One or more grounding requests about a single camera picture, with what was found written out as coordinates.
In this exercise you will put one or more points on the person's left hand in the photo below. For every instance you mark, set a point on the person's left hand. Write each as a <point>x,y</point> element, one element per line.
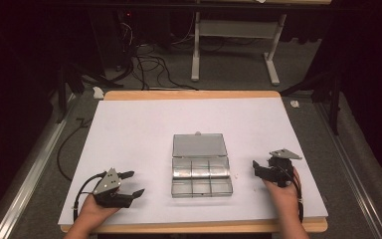
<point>93,210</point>

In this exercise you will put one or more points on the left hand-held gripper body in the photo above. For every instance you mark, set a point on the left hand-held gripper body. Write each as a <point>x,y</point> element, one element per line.
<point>107,186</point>

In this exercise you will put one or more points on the white paper scrap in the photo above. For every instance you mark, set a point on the white paper scrap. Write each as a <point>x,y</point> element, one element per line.
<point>294,104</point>
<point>98,93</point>

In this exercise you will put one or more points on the dark computer tower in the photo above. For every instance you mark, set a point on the dark computer tower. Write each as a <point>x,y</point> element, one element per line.
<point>112,36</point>

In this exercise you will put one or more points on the black metal stand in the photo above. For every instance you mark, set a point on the black metal stand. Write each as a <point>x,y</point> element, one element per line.
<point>331,89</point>
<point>69,79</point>

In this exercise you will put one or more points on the clear plastic compartment box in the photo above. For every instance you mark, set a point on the clear plastic compartment box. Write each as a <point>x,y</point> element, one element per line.
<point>200,169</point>

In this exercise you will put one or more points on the white metal table frame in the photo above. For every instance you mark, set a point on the white metal table frame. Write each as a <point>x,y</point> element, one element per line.
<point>235,29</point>

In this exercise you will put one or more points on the person's right hand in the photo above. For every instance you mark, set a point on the person's right hand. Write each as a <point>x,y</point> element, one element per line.
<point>286,199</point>

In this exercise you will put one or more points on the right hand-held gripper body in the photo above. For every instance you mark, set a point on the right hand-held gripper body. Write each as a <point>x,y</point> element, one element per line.
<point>282,169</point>

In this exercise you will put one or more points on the white paper sheet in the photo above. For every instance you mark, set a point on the white paper sheet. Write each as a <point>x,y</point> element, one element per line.
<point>146,132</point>

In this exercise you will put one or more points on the silver metal floor rail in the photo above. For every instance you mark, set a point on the silver metal floor rail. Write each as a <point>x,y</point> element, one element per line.
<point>351,166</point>
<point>30,179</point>

